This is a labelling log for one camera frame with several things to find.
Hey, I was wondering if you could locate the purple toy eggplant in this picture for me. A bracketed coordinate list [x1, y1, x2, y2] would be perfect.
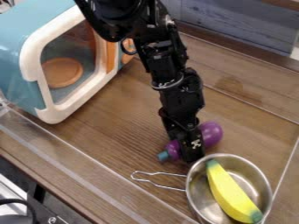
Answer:
[157, 121, 222, 162]

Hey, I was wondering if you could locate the black cable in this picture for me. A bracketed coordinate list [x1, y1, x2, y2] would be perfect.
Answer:
[0, 199, 39, 224]

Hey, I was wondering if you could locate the orange microwave turntable plate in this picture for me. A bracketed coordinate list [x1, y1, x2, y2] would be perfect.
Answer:
[41, 57, 82, 88]

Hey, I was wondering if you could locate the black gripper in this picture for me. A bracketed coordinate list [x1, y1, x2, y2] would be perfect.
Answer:
[152, 67, 204, 163]

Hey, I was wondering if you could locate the silver pot with wire handle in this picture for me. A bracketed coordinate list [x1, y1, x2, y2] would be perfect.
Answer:
[130, 153, 273, 224]

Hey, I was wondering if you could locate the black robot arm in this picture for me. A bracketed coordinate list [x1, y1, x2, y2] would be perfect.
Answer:
[73, 0, 204, 163]

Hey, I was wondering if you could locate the blue toy microwave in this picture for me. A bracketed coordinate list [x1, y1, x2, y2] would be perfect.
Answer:
[0, 0, 134, 124]

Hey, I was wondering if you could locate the yellow toy banana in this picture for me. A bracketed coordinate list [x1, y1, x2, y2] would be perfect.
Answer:
[205, 159, 262, 224]

